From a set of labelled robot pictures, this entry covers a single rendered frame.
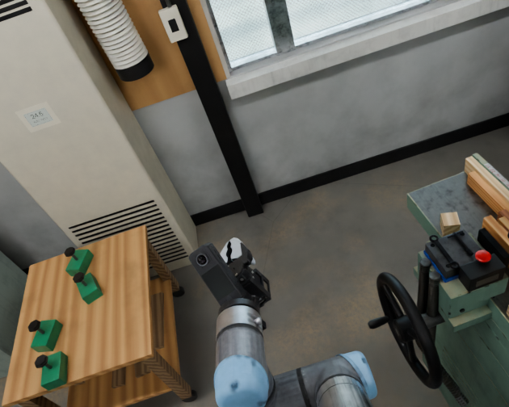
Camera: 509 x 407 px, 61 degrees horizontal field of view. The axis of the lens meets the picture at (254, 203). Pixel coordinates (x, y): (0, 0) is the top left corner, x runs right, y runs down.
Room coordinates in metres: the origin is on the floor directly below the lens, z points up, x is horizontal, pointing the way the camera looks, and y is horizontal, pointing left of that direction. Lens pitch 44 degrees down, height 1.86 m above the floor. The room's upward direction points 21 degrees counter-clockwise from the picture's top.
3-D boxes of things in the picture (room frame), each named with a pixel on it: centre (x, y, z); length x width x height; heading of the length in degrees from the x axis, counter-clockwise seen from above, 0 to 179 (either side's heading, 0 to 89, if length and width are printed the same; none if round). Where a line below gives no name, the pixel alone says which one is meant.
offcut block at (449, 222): (0.63, -0.44, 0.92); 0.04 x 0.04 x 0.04; 69
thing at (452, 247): (0.49, -0.38, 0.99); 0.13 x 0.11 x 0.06; 0
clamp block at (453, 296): (0.50, -0.39, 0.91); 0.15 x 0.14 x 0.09; 0
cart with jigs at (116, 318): (1.17, 0.80, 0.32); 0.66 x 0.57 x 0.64; 178
